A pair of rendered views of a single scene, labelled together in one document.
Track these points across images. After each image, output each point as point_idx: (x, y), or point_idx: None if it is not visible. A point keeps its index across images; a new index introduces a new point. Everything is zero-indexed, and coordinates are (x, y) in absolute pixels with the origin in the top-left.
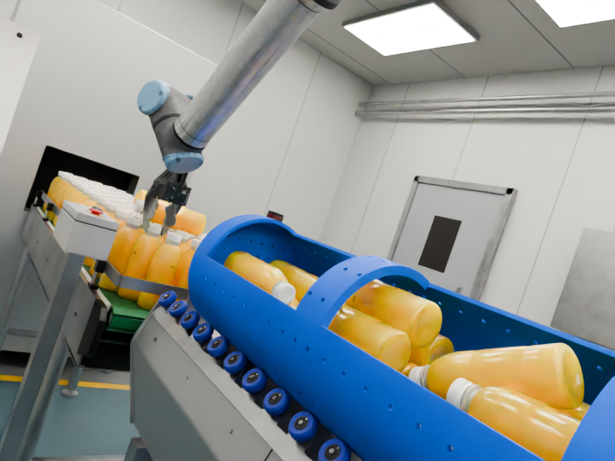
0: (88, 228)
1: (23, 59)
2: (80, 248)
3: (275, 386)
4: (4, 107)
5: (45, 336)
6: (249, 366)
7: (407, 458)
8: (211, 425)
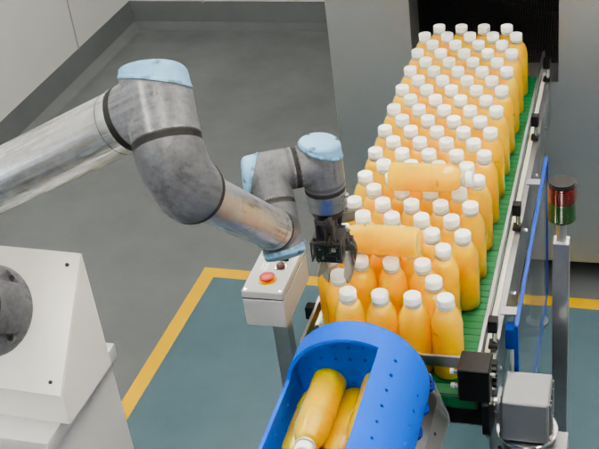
0: (256, 302)
1: (70, 289)
2: (258, 320)
3: None
4: (61, 341)
5: (284, 379)
6: None
7: None
8: None
